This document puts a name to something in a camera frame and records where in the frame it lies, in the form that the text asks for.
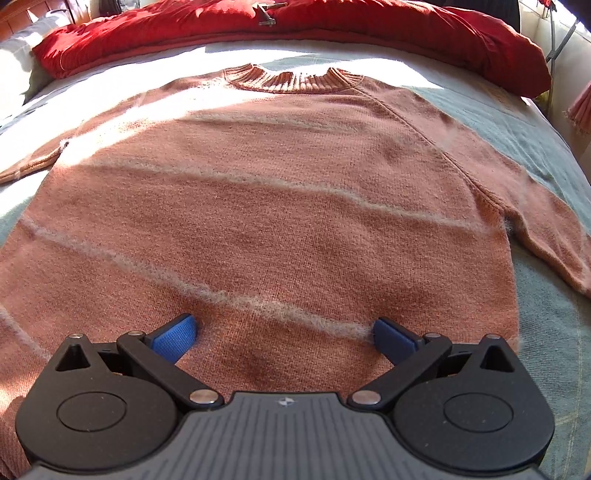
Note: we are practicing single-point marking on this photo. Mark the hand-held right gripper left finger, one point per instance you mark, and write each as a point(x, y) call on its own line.
point(178, 334)

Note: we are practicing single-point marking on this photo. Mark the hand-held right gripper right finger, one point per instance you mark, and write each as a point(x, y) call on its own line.
point(392, 339)

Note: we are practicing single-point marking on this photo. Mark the orange knit sweater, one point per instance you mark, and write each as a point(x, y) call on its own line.
point(277, 207)

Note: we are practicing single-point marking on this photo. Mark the metal clothes rack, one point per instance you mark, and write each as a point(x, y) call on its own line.
point(558, 37)

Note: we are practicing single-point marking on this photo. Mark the orange curtain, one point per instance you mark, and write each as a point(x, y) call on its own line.
point(581, 108)

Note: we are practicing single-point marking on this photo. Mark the red quilt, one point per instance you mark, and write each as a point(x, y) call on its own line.
point(369, 32)

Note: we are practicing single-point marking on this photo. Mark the grey plaid pillow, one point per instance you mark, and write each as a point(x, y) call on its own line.
point(23, 60)

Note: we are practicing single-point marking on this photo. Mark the metal folding tool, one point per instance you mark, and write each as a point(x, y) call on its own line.
point(268, 14)

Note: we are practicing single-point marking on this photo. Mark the wooden headboard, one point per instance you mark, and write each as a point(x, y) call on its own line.
point(27, 11)

